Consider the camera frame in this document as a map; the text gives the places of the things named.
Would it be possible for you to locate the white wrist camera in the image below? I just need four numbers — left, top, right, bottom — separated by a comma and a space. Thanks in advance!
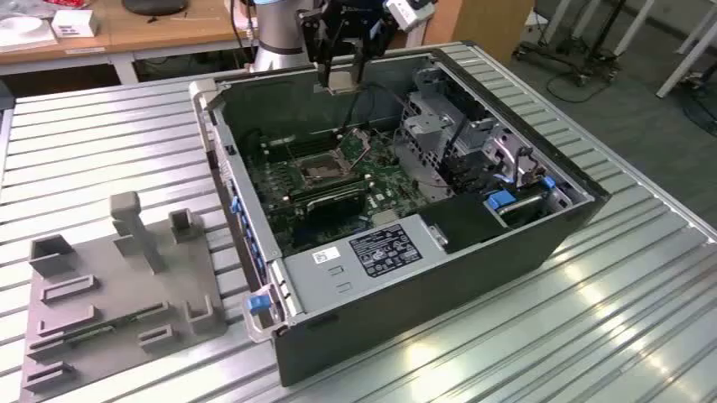
384, 0, 439, 31

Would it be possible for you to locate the grey power supply unit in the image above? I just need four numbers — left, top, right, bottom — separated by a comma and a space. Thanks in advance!
277, 216, 450, 317

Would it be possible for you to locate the white cardboard box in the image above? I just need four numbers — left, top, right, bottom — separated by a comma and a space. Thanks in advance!
50, 8, 101, 39

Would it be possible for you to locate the wooden cabinet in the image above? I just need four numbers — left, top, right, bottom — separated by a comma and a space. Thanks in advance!
424, 0, 534, 67

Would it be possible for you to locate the black RAM slot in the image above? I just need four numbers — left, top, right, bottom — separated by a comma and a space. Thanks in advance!
269, 145, 340, 160

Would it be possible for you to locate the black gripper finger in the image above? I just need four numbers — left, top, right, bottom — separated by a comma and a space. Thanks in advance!
351, 18, 396, 83
299, 10, 332, 88

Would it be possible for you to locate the black PC case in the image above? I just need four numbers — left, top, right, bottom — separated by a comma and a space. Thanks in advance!
188, 40, 611, 388

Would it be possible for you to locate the grey metal drive cage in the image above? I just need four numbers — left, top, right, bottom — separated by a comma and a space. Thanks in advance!
397, 66, 470, 198

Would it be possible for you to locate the black wheeled stand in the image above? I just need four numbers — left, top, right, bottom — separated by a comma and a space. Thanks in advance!
512, 0, 623, 89

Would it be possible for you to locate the wooden desk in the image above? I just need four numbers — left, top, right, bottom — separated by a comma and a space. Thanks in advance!
0, 0, 435, 85

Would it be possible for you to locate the blue disk carrier handle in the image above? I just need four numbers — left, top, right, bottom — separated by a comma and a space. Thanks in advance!
483, 190, 516, 212

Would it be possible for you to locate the black graphics card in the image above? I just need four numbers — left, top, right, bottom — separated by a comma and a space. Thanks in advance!
304, 189, 365, 224

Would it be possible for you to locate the green RAM stick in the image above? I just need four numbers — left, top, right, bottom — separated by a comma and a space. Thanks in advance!
30, 308, 164, 350

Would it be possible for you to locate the grey parts rack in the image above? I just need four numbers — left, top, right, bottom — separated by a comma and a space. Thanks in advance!
18, 191, 229, 400

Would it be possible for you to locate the black round object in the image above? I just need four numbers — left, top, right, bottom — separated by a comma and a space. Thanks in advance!
121, 0, 186, 16

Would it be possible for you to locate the white table frame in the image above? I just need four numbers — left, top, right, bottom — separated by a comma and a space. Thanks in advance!
654, 0, 717, 100

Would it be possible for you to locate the CPU socket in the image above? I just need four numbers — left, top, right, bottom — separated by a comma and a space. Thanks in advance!
288, 147, 364, 191

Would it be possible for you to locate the blue case latch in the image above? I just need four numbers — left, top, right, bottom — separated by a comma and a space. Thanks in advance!
244, 295, 271, 317

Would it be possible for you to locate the silver CPU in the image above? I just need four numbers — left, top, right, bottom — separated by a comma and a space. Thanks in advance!
327, 71, 359, 96

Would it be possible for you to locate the green motherboard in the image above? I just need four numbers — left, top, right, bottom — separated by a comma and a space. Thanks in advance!
245, 125, 427, 257

